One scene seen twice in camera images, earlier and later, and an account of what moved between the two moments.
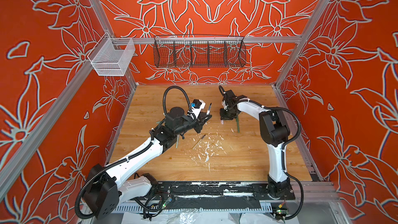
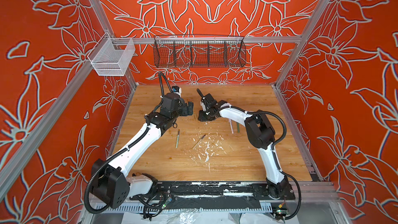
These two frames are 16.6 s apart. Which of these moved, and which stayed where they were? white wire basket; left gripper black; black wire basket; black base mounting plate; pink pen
Moved: left gripper black; pink pen
Stayed: black base mounting plate; white wire basket; black wire basket
